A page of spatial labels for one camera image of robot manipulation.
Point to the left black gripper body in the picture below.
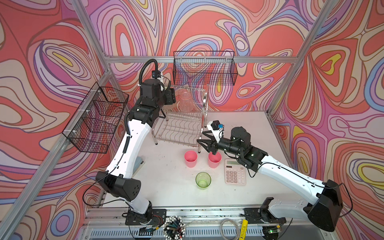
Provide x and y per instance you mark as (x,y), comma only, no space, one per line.
(169,97)

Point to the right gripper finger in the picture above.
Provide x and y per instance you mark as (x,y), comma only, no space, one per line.
(205,144)
(208,136)

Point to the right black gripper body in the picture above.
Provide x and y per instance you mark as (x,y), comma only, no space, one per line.
(224,145)

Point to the clear pink cup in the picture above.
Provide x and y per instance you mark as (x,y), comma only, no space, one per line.
(186,103)

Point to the opaque pink cup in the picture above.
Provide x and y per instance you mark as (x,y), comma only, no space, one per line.
(191,159)
(214,160)

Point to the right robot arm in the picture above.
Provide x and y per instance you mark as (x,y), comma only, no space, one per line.
(321,202)

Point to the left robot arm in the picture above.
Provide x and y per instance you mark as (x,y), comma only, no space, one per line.
(117,179)

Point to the steel two-tier dish rack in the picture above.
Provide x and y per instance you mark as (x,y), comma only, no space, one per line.
(179,127)

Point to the pink calculator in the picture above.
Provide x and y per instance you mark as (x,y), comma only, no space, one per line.
(235,173)

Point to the near green translucent cup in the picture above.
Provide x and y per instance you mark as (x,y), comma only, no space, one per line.
(203,180)

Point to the yellow marker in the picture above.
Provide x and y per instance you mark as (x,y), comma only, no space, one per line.
(244,228)

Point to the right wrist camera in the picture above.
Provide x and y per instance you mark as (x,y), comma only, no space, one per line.
(216,125)

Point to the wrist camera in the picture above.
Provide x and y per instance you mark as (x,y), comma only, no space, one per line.
(156,74)
(216,125)

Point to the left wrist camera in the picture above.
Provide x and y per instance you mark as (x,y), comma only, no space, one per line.
(156,74)

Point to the black wire basket back wall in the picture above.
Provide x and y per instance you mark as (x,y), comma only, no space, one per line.
(200,68)

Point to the black wire basket wall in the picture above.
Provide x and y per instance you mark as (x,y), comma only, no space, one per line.
(200,68)
(96,120)

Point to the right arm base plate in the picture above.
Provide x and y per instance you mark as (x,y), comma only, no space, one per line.
(261,216)

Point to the black wire basket left wall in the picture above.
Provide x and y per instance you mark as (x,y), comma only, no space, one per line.
(96,120)

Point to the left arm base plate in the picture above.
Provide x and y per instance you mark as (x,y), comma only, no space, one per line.
(154,218)

